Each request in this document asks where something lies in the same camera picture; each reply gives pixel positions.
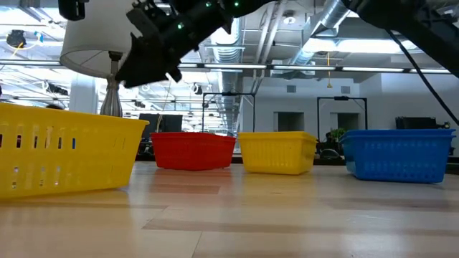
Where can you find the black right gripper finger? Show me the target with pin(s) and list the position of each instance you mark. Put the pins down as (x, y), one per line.
(143, 64)
(175, 75)

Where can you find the yellow plastic slotted basket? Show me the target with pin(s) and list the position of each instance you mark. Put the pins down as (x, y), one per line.
(278, 154)
(89, 157)

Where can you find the blue plastic slotted basket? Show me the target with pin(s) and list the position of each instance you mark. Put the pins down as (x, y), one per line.
(394, 161)
(394, 132)

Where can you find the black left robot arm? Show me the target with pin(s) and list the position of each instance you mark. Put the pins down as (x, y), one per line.
(71, 9)

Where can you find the silver lamp base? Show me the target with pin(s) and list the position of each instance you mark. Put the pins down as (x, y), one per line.
(112, 100)

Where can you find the black computer monitor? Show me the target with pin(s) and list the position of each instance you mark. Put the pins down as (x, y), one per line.
(168, 123)

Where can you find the white lamp shade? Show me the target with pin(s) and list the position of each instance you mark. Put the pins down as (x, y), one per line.
(97, 39)

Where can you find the red plastic slotted basket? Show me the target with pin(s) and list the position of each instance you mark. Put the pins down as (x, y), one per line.
(193, 150)

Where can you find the green potted plant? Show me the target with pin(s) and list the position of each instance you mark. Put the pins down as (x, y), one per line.
(337, 134)

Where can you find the black wide monitor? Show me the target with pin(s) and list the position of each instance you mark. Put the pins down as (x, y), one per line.
(416, 123)

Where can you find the black rectangular frame stand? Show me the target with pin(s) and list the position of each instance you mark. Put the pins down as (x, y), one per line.
(229, 94)
(342, 97)

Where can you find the black aluminium table frame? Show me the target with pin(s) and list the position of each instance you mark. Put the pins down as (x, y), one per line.
(330, 162)

